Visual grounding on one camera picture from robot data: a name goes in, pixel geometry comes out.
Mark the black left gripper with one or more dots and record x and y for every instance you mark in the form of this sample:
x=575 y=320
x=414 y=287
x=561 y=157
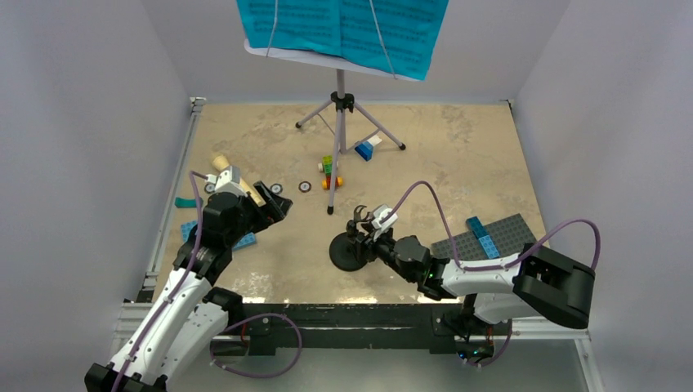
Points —
x=274 y=210

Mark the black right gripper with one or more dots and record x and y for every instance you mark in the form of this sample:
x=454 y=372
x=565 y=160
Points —
x=372 y=244

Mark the black microphone desk stand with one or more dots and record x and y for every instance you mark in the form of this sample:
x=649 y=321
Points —
x=349 y=251

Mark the cream microphone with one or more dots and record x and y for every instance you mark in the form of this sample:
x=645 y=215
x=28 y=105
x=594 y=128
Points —
x=220 y=161

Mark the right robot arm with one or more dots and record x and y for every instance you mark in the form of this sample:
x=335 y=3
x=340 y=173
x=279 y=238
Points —
x=535 y=282

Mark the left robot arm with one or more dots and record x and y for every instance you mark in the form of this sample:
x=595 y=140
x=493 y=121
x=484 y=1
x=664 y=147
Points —
x=190 y=310

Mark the light blue brick baseplate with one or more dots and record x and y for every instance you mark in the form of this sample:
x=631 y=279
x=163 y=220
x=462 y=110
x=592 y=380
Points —
x=189 y=226

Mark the colourful toy brick car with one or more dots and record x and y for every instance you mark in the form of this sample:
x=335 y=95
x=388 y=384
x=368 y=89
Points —
x=327 y=167

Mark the dark blue brick plate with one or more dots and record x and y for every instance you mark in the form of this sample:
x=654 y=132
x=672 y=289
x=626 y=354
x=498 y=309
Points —
x=476 y=227

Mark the teal curved block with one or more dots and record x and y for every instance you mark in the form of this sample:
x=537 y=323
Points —
x=188 y=202

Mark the blue white brick stack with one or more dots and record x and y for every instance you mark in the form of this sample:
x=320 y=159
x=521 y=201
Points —
x=366 y=148

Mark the light blue brick plate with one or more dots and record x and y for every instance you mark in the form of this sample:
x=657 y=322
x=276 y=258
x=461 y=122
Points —
x=488 y=246

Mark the lilac tripod music stand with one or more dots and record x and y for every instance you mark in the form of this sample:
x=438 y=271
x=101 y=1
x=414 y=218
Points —
x=345 y=103

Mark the grey brick baseplate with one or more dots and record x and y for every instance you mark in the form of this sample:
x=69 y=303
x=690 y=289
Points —
x=509 y=234

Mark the teal sheet music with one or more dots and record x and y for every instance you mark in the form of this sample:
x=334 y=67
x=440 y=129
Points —
x=395 y=37

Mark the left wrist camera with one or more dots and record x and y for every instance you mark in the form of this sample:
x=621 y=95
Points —
x=229 y=180

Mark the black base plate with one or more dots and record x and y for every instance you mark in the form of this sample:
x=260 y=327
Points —
x=434 y=327

